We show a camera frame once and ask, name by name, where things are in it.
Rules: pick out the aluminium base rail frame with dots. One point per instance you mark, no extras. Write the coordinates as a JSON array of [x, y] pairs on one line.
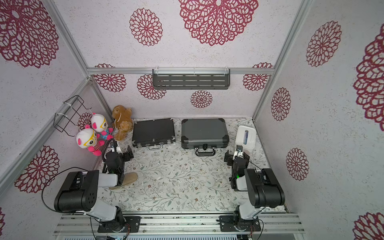
[[157, 223]]

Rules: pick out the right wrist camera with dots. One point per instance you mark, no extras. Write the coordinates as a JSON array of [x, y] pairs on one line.
[[238, 152]]

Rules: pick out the white tissue box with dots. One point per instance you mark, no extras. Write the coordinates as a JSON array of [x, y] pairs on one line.
[[246, 138]]

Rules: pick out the grey metal wall shelf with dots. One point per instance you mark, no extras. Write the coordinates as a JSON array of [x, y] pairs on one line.
[[191, 79]]

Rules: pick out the upper pink white plush doll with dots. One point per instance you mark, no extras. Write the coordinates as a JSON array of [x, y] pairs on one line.
[[100, 125]]

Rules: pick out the black flat poker case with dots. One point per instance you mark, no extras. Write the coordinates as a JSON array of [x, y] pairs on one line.
[[153, 134]]

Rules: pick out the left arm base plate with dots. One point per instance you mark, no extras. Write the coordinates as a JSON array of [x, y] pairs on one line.
[[125, 225]]

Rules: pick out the lower pink white plush doll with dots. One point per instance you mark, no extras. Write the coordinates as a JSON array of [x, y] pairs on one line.
[[88, 139]]

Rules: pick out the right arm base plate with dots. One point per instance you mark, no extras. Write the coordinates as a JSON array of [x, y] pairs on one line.
[[230, 223]]

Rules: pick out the tan wooden oval piece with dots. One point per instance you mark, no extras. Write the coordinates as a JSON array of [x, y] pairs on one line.
[[129, 178]]

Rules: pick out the pink white plush doll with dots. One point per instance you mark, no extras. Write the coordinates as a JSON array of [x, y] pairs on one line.
[[88, 139], [100, 125]]

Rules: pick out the brown teddy bear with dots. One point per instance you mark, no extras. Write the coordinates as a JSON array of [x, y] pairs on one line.
[[122, 121]]

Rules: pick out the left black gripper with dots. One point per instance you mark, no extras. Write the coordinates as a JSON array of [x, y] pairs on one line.
[[127, 157]]

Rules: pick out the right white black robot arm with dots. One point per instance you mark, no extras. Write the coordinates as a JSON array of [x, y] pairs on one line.
[[262, 186]]

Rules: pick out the grey hard poker case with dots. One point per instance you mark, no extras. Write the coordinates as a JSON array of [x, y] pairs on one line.
[[204, 136]]

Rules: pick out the black wire wall basket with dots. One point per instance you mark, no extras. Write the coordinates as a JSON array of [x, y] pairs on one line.
[[74, 117]]

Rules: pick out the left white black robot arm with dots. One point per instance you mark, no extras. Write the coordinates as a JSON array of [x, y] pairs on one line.
[[78, 193]]

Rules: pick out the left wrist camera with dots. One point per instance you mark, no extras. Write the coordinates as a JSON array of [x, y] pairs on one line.
[[115, 146]]

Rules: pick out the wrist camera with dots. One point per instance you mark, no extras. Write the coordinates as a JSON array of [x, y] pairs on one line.
[[115, 146], [238, 152]]

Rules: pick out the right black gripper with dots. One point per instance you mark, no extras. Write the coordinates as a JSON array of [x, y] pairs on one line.
[[235, 159]]

